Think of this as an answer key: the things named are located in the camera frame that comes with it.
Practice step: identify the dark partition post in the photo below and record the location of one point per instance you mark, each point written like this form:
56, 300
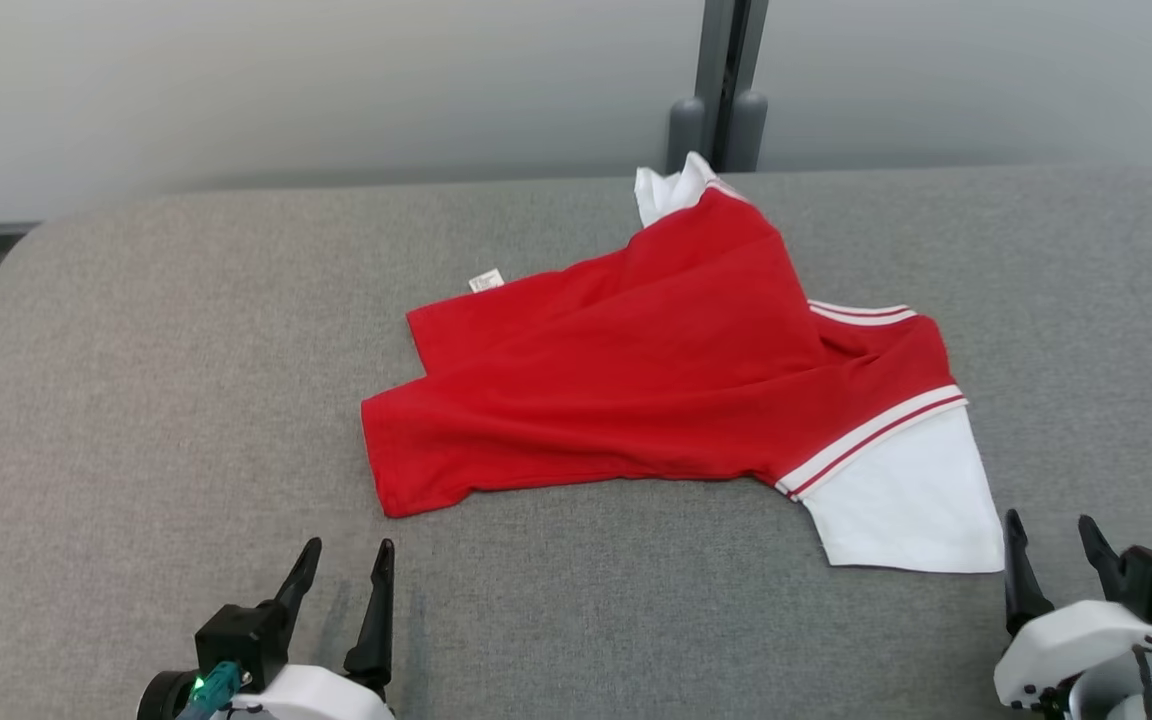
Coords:
721, 50

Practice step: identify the red shirt white sleeves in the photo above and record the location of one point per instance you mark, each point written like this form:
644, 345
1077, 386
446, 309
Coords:
636, 400

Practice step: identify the grey fabric sofa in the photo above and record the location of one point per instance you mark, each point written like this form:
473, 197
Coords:
136, 400

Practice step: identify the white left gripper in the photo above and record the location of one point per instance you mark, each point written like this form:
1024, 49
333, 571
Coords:
316, 695

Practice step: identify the grey rounded partition foot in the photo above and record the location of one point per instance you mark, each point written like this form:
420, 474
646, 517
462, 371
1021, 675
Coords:
748, 130
686, 135

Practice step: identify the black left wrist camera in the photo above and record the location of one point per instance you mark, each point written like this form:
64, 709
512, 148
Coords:
241, 635

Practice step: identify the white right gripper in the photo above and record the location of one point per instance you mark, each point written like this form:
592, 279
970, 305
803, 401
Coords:
1066, 640

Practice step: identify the teal left camera connector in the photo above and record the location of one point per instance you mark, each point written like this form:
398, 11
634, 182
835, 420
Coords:
214, 685

